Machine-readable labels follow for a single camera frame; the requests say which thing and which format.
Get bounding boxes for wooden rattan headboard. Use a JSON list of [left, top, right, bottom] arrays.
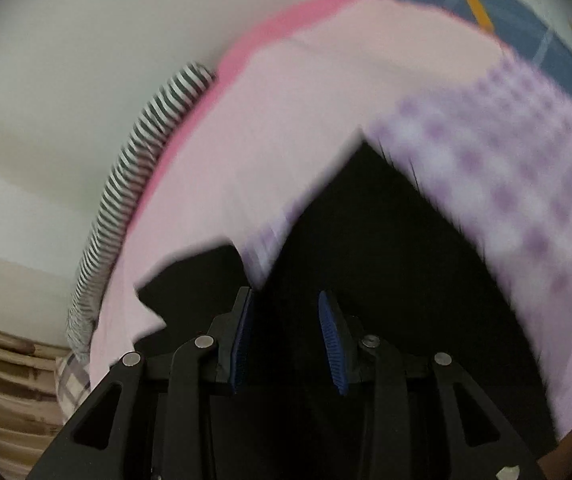
[[0, 317, 74, 480]]

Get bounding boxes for plaid pillow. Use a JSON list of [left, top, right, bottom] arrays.
[[55, 350, 92, 421]]

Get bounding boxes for black pants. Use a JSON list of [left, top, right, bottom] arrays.
[[136, 140, 561, 480]]

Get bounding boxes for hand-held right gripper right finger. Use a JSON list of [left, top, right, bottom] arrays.
[[318, 290, 547, 480]]

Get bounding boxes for blue plaid cloth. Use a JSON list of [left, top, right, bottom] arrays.
[[323, 0, 572, 141]]

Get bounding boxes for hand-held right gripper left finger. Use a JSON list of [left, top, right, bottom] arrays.
[[26, 287, 257, 480]]

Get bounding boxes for pink and purple bed sheet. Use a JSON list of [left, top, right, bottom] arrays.
[[86, 0, 572, 436]]

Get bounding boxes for grey striped blanket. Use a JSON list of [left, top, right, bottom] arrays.
[[66, 62, 217, 366]]

